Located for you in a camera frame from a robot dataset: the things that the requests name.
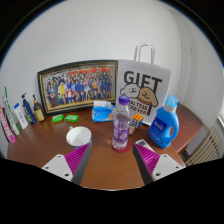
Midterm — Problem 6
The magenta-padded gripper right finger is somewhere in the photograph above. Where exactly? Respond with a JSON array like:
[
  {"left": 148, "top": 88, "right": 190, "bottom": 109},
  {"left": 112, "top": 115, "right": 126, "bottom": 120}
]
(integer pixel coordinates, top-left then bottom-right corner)
[{"left": 132, "top": 143, "right": 185, "bottom": 186}]

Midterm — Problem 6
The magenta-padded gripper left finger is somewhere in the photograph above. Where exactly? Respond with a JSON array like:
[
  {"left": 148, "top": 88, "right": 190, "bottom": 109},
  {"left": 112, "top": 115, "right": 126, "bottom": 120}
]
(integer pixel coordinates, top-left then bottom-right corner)
[{"left": 40, "top": 143, "right": 93, "bottom": 186}]

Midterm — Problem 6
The clear purple-capped water bottle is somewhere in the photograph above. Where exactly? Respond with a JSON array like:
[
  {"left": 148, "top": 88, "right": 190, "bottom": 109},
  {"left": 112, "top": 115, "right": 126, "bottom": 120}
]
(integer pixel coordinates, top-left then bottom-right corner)
[{"left": 111, "top": 95, "right": 132, "bottom": 150}]

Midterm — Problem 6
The white remote control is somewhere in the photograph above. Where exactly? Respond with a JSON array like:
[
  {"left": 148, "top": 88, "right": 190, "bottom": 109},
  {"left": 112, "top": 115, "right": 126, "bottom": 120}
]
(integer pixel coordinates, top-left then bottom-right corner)
[{"left": 134, "top": 138, "right": 156, "bottom": 154}]

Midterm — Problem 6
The blue starry paper cup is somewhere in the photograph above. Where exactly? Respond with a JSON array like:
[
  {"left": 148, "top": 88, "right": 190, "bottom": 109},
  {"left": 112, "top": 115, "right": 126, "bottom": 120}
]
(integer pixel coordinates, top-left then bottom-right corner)
[{"left": 65, "top": 125, "right": 93, "bottom": 150}]

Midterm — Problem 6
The flat round red coaster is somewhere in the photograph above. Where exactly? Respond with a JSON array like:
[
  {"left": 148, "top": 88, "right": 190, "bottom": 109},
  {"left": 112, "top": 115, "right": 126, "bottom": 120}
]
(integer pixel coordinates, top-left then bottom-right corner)
[{"left": 111, "top": 141, "right": 133, "bottom": 154}]

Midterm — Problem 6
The blue detergent bottle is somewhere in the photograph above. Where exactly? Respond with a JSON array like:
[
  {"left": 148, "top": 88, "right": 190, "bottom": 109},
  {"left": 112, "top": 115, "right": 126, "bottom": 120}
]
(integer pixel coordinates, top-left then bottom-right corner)
[{"left": 148, "top": 94, "right": 180, "bottom": 149}]

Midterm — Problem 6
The colourful puzzle cube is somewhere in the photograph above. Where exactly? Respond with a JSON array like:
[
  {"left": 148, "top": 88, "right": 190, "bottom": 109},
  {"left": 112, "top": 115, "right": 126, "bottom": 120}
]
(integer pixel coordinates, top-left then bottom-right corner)
[{"left": 129, "top": 113, "right": 145, "bottom": 129}]

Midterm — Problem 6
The small green packet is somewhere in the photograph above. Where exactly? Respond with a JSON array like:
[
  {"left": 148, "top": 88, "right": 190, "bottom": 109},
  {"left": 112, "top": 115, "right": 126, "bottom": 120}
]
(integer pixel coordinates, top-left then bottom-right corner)
[
  {"left": 64, "top": 114, "right": 80, "bottom": 123},
  {"left": 51, "top": 113, "right": 65, "bottom": 123}
]

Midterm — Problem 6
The blue tissue pack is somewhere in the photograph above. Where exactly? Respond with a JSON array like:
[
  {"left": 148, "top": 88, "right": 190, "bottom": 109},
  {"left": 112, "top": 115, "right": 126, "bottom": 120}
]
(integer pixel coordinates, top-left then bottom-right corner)
[{"left": 91, "top": 100, "right": 116, "bottom": 123}]

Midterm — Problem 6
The amber pump bottle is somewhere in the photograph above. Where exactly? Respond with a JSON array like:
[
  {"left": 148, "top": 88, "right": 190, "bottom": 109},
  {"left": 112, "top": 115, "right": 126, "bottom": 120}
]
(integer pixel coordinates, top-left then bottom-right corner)
[{"left": 32, "top": 94, "right": 46, "bottom": 123}]

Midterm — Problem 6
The dark blue pump bottle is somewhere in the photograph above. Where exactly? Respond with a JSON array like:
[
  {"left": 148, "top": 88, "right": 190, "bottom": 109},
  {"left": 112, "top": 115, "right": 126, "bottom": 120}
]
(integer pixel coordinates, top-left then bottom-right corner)
[{"left": 21, "top": 92, "right": 37, "bottom": 126}]

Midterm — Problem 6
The white blue-capped lotion bottle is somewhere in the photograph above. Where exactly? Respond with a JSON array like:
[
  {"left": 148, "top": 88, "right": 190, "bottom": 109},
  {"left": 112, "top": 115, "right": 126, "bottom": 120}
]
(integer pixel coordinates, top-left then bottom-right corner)
[{"left": 13, "top": 102, "right": 29, "bottom": 130}]

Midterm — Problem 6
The framed group photo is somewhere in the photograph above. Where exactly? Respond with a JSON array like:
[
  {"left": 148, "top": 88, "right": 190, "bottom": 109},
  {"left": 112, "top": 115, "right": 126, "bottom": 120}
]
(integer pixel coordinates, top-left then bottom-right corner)
[{"left": 37, "top": 59, "right": 119, "bottom": 117}]

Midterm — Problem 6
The pink shuttlecock tube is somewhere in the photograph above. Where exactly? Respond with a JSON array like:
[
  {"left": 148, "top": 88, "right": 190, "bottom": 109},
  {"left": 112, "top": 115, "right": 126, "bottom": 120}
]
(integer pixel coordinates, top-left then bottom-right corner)
[{"left": 0, "top": 103, "right": 17, "bottom": 144}]

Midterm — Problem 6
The white green shuttlecock tube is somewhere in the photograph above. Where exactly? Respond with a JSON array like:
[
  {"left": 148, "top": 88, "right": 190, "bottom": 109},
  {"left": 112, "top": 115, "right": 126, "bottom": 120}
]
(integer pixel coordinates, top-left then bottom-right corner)
[{"left": 1, "top": 86, "right": 21, "bottom": 136}]

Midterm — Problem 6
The white printed paper gift bag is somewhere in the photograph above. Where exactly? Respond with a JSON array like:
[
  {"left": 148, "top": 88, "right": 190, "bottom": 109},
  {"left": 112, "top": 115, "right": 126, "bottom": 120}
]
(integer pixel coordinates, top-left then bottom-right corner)
[{"left": 114, "top": 43, "right": 172, "bottom": 127}]

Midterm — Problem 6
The white wall radiator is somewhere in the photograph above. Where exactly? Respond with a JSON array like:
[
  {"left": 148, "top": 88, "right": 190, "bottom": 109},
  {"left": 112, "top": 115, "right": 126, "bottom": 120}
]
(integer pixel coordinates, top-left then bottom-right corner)
[{"left": 184, "top": 126, "right": 224, "bottom": 167}]

